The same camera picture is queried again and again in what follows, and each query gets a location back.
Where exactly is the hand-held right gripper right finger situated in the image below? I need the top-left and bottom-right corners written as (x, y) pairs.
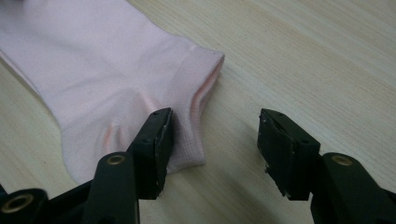
top-left (257, 107), bottom-right (321, 202)

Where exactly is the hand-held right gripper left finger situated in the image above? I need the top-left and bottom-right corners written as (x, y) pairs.
top-left (126, 107), bottom-right (175, 201)

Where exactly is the pink sock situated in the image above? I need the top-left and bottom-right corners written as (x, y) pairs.
top-left (0, 0), bottom-right (226, 185)

